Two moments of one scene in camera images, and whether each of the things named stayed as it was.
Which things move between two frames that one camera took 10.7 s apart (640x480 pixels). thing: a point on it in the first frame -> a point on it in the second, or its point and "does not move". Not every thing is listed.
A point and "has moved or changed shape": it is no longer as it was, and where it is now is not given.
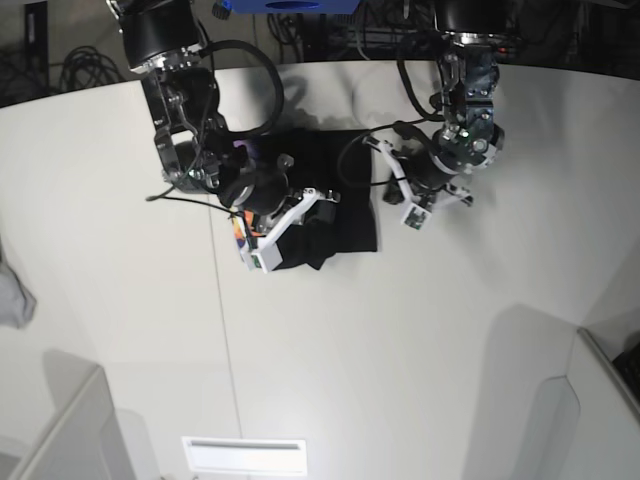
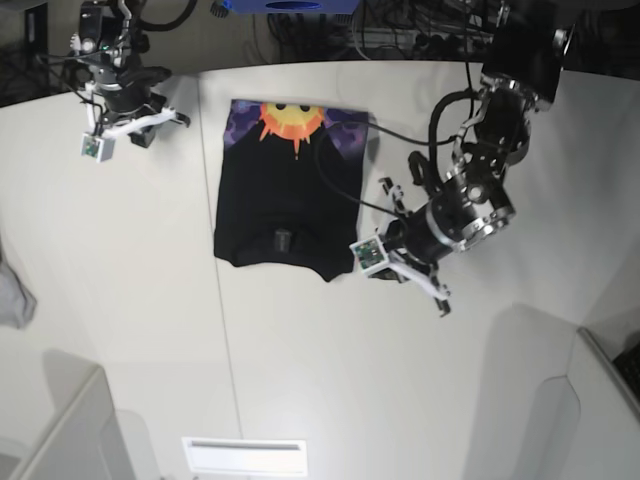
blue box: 293,6 does not move
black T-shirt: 338,160 has moved or changed shape
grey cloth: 17,303 does not move
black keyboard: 628,364 does not move
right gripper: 264,191 -> 127,88
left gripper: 430,168 -> 466,210
